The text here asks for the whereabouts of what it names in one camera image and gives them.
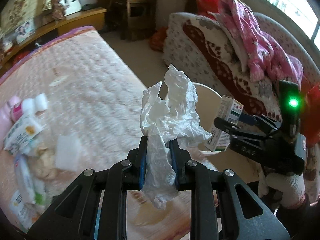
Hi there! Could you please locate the Watermelon Frost medicine box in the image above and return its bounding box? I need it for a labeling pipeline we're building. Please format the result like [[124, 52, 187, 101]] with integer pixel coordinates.
[[205, 96, 244, 152]]

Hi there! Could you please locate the white tissue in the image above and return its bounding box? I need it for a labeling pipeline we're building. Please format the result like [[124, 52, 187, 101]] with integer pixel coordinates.
[[140, 64, 211, 210]]

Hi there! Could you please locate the white milk carton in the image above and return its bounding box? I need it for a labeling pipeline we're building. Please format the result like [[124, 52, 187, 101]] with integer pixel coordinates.
[[4, 114, 43, 156]]

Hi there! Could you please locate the cream trash bucket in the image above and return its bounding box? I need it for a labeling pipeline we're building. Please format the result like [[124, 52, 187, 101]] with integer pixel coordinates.
[[187, 82, 221, 159]]

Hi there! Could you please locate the white gloved right hand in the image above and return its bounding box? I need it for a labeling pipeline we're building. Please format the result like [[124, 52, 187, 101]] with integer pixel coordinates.
[[258, 171, 305, 209]]

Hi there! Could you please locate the pink floral garment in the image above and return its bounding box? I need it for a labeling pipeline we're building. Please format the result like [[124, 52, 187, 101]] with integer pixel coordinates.
[[217, 0, 304, 85]]

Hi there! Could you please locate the white green toothpaste box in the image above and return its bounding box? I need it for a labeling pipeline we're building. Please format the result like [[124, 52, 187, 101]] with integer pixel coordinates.
[[14, 154, 47, 206]]

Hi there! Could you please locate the crumpled beige paper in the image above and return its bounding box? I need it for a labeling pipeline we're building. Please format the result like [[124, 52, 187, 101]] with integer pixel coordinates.
[[29, 147, 57, 180]]

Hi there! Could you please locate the floral patterned sofa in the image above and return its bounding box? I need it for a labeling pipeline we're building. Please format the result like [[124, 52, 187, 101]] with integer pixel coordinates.
[[162, 11, 320, 205]]

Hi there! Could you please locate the pink quilted table cover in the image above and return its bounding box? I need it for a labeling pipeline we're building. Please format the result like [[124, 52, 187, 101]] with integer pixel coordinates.
[[1, 26, 191, 239]]

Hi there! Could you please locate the white pill bottle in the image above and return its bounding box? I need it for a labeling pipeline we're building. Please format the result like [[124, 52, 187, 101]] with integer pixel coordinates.
[[11, 93, 48, 122]]

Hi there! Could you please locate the red cushion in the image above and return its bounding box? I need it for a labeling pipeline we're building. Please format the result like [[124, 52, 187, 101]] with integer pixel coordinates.
[[195, 0, 219, 20]]

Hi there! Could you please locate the pink plastic bottle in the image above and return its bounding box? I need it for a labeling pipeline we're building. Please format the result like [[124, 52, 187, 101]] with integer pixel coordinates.
[[0, 96, 20, 148]]

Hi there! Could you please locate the wooden chair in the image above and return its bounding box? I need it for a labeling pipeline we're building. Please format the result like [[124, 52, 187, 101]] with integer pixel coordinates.
[[110, 0, 157, 41]]

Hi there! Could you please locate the wooden low cabinet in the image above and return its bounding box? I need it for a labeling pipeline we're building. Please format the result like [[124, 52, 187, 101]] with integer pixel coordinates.
[[1, 7, 107, 69]]

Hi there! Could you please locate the framed photo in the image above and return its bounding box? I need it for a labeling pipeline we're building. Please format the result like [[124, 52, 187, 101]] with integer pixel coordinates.
[[15, 19, 35, 44]]

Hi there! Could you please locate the floral yellow cloth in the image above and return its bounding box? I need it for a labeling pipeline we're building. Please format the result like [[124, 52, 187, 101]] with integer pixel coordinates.
[[1, 0, 52, 34]]

